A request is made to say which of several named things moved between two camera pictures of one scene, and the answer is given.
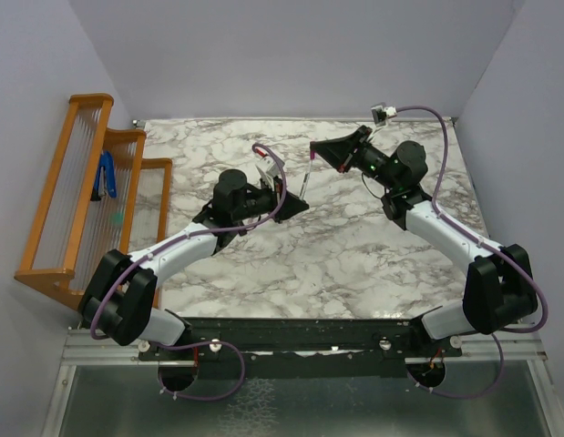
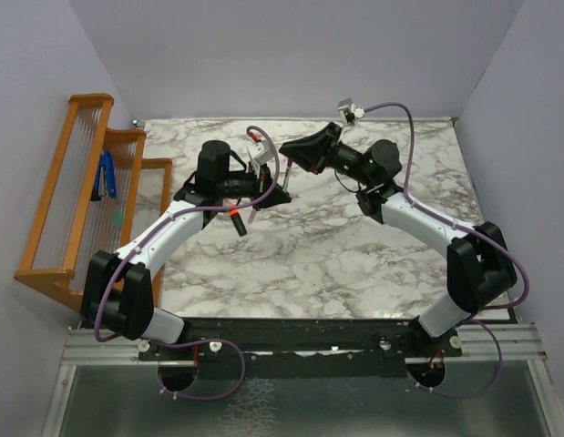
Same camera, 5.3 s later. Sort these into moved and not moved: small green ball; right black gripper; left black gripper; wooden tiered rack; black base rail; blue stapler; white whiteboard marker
Moved: right black gripper; left black gripper; white whiteboard marker
Not moved: wooden tiered rack; small green ball; black base rail; blue stapler
